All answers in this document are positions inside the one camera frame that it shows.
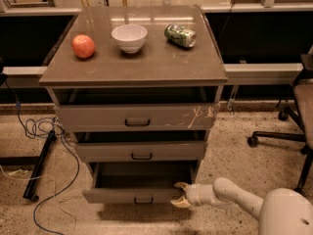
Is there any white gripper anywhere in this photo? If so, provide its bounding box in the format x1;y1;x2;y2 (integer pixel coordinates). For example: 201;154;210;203
170;182;213;209

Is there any grey bottom drawer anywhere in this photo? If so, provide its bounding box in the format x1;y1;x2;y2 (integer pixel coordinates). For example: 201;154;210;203
83;161;200;205

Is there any grey drawer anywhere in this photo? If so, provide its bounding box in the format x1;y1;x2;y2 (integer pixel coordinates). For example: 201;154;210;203
83;161;200;205
75;141;206;163
55;104;219;132

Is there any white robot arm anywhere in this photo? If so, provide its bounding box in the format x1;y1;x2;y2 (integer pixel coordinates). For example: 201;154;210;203
171;177;313;235

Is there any grey middle drawer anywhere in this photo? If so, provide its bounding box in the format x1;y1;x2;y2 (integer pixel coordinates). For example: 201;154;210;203
75;141;206;163

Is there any grey top drawer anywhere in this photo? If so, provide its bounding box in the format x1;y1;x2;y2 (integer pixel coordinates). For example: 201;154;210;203
55;104;219;132

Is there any grey drawer cabinet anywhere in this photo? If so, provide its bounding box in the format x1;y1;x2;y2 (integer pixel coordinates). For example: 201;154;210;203
38;4;229;184

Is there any black office chair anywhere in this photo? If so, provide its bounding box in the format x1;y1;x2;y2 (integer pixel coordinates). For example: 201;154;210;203
246;54;313;196

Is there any black wheeled stand leg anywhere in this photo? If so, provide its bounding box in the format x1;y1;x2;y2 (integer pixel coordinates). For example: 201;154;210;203
0;129;58;203

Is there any green soda can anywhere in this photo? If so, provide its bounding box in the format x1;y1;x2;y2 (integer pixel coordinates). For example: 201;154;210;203
164;23;197;48

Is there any white bowl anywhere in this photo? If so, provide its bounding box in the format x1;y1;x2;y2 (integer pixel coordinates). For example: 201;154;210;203
112;24;148;54

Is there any red apple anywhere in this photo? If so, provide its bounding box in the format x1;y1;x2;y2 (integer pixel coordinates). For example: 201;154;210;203
71;34;95;59

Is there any blue cable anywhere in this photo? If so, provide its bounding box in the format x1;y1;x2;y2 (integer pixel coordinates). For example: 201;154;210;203
4;78;81;235

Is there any white thin cable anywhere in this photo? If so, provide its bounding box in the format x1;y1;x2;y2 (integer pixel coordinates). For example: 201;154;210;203
0;162;82;235

